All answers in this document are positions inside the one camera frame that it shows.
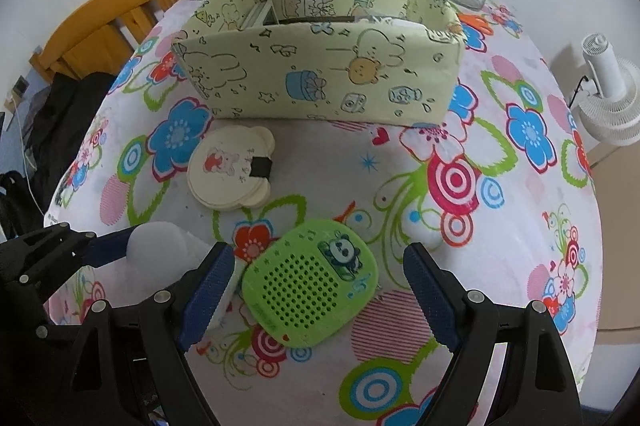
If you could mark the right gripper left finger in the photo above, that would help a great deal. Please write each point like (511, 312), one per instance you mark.
(128, 358)

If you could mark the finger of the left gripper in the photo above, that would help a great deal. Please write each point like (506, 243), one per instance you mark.
(107, 248)

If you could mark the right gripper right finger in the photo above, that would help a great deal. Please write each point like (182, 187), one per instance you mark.
(536, 384)

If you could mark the white 45W charger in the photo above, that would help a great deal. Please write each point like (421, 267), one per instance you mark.
(227, 294)

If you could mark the cream bear compact mirror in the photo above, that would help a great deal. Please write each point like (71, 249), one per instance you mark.
(231, 167)

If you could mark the black clothing on chair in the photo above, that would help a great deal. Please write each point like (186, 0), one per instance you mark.
(42, 146)

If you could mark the floral tablecloth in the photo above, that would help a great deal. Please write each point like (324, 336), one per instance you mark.
(499, 192)

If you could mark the wooden chair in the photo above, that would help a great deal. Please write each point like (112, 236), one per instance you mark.
(99, 36)

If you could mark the white standing fan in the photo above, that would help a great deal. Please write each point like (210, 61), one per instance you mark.
(606, 100)

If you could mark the yellow patterned storage box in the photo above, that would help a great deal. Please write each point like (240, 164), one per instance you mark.
(393, 62)

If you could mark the orange handled scissors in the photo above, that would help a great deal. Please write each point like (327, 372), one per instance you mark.
(479, 23)

